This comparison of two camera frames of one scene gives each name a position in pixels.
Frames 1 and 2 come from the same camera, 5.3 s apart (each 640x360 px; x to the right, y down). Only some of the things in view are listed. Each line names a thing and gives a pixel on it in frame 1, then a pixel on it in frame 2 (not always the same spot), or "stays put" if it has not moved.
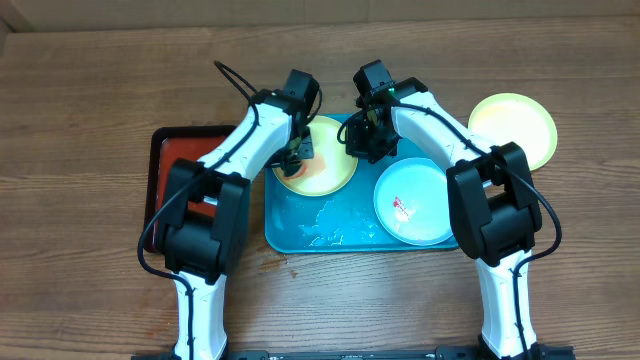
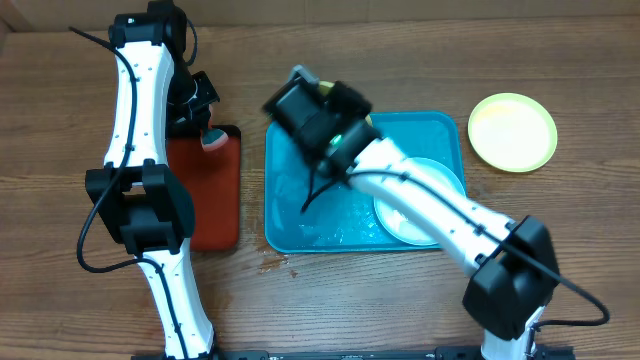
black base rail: [539, 353] stays put
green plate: [520, 118] stays put
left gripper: [306, 149] -> [179, 123]
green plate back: [331, 169] -> [325, 87]
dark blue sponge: [290, 167] -> [212, 138]
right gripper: [363, 149] -> [358, 106]
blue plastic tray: [341, 223] stays put
